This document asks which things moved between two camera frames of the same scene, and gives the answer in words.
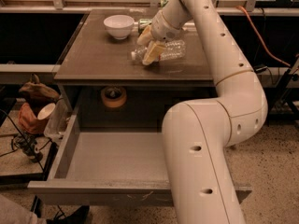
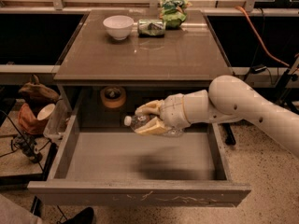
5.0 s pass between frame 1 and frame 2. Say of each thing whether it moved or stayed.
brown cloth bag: stayed
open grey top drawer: stayed
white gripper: moved
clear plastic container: stayed
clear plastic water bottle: moved
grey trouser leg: stayed
